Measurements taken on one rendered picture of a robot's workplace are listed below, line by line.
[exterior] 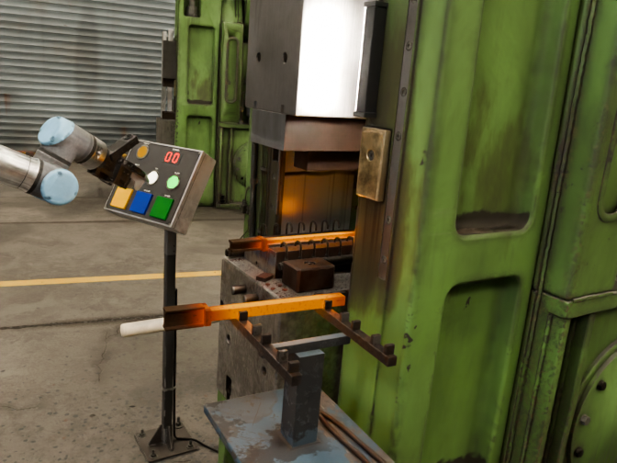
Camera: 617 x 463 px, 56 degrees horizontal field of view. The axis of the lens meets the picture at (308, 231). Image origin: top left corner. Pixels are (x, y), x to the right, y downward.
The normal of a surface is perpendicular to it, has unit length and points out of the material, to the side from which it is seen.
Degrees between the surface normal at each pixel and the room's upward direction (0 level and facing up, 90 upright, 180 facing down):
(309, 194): 90
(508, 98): 89
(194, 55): 89
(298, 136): 90
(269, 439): 0
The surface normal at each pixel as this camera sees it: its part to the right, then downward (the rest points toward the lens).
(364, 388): -0.85, 0.07
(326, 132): 0.52, 0.25
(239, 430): 0.07, -0.97
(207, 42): 0.25, 0.25
